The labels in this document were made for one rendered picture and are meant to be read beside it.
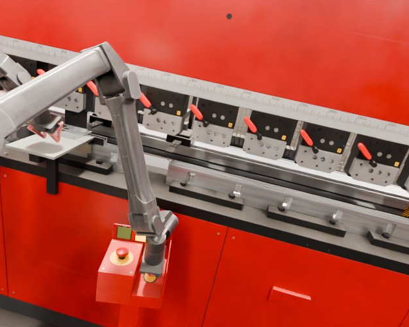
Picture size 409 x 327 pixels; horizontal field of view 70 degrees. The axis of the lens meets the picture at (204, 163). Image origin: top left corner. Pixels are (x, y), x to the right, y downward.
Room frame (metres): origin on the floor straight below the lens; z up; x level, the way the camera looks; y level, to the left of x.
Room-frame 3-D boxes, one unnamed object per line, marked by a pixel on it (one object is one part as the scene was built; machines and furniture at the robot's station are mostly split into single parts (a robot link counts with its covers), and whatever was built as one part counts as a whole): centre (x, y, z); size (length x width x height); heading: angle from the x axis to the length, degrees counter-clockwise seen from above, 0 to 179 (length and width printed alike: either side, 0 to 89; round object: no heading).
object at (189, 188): (1.05, -0.03, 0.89); 0.30 x 0.05 x 0.03; 84
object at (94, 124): (1.33, 0.54, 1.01); 0.26 x 0.12 x 0.05; 174
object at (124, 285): (0.75, 0.15, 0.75); 0.20 x 0.16 x 0.18; 95
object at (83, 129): (1.17, 0.56, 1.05); 0.10 x 0.02 x 0.10; 84
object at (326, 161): (1.07, -0.41, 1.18); 0.15 x 0.09 x 0.17; 84
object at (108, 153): (1.17, 0.51, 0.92); 0.39 x 0.06 x 0.10; 84
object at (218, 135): (1.11, -0.01, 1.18); 0.15 x 0.09 x 0.17; 84
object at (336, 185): (1.43, 0.13, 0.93); 2.30 x 0.14 x 0.10; 84
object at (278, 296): (0.91, -0.44, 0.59); 0.15 x 0.02 x 0.07; 84
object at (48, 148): (1.02, 0.58, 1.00); 0.26 x 0.18 x 0.01; 174
